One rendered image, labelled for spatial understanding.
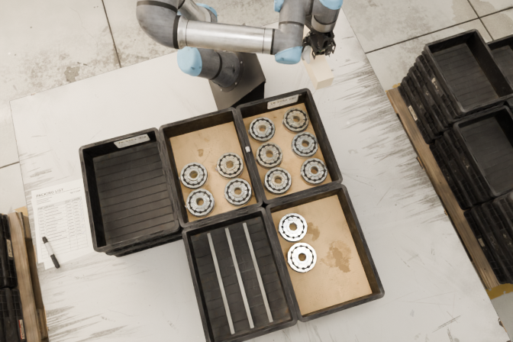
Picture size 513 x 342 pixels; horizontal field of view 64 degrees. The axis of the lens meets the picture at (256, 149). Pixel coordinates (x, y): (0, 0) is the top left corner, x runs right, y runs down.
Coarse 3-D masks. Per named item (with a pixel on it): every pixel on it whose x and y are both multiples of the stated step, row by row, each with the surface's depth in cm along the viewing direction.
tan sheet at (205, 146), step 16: (208, 128) 166; (224, 128) 166; (176, 144) 164; (192, 144) 164; (208, 144) 164; (224, 144) 164; (176, 160) 161; (192, 160) 161; (208, 160) 161; (192, 176) 159; (208, 176) 159; (240, 176) 159; (240, 192) 157; (224, 208) 155
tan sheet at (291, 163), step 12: (288, 108) 169; (252, 120) 167; (276, 120) 167; (276, 132) 165; (288, 132) 165; (312, 132) 165; (252, 144) 164; (288, 144) 164; (288, 156) 162; (312, 156) 162; (288, 168) 160; (300, 168) 160; (276, 180) 159; (300, 180) 159; (324, 180) 159; (288, 192) 157
